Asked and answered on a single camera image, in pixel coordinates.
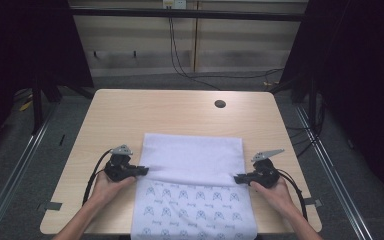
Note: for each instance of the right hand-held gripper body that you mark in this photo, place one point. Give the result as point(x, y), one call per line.
point(265, 173)

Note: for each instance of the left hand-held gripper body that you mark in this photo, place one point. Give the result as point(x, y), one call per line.
point(120, 168)

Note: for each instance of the white printed towel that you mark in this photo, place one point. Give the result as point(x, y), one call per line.
point(193, 186)

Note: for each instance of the person's left hand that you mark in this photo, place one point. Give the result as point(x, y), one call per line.
point(108, 190)

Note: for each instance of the person's right hand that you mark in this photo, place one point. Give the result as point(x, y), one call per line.
point(275, 196)

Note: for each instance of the grey tape strip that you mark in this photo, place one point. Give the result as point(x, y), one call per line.
point(313, 202)
point(50, 206)

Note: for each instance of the small black floor piece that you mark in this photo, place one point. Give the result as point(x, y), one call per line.
point(62, 140)

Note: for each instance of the black metal stand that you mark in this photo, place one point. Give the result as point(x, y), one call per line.
point(37, 106)

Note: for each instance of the dark curtain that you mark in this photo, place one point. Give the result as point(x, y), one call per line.
point(20, 50)
point(363, 83)

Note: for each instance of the black horizontal metal bar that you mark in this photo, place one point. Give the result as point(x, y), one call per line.
point(186, 14)

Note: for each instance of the grey metal floor rail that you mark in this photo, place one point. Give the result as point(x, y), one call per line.
point(333, 173)
point(13, 173)

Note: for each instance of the white wall socket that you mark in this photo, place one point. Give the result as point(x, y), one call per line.
point(175, 3)

